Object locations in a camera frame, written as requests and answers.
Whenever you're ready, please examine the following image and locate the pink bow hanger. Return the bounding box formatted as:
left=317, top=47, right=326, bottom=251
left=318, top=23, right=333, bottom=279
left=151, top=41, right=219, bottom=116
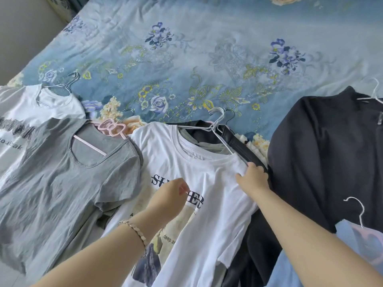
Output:
left=73, top=109, right=137, bottom=156

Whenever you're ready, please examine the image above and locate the person's left forearm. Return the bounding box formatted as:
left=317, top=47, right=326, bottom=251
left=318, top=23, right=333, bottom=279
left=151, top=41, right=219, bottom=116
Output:
left=30, top=210, right=168, bottom=287

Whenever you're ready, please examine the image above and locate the person's right hand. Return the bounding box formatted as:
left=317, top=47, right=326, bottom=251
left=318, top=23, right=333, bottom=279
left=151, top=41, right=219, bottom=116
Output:
left=235, top=162, right=270, bottom=201

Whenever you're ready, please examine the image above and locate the blue floral curtain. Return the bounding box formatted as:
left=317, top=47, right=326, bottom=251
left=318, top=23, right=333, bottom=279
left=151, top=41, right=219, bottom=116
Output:
left=45, top=0, right=90, bottom=23

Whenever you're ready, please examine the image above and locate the silver link bracelet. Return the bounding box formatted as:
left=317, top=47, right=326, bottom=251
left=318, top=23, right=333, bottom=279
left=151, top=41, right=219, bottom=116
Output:
left=117, top=219, right=148, bottom=252

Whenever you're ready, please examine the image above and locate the light blue shirt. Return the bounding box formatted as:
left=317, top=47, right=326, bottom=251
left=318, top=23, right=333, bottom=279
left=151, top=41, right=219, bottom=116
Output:
left=266, top=219, right=383, bottom=287

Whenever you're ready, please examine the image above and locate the white t-shirt photo print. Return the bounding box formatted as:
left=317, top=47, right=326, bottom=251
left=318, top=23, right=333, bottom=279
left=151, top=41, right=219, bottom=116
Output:
left=100, top=122, right=259, bottom=287

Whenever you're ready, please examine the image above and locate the grey t-shirt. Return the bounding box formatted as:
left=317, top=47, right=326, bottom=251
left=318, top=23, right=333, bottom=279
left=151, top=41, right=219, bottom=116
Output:
left=0, top=118, right=144, bottom=275

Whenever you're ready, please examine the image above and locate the white t-shirt black print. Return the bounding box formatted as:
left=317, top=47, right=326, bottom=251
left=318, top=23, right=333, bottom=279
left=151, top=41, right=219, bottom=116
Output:
left=0, top=83, right=87, bottom=183

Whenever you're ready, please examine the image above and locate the blue floral bed quilt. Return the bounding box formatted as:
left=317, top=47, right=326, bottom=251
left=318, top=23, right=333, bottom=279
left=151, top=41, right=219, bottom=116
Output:
left=6, top=0, right=383, bottom=236

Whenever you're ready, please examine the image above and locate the pink plastic hanger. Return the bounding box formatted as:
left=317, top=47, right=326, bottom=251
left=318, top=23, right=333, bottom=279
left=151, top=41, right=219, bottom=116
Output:
left=343, top=196, right=383, bottom=260

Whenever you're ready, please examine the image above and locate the person's right forearm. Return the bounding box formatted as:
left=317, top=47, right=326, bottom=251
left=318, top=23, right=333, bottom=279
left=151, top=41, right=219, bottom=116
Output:
left=253, top=188, right=383, bottom=287

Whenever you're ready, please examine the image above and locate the white wire hanger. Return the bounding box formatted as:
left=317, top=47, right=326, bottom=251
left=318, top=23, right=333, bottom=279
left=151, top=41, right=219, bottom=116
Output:
left=356, top=77, right=383, bottom=106
left=176, top=109, right=249, bottom=165
left=191, top=106, right=227, bottom=134

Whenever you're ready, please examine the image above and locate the person's left hand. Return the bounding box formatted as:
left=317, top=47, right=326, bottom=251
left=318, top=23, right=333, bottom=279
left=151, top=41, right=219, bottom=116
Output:
left=145, top=177, right=191, bottom=230

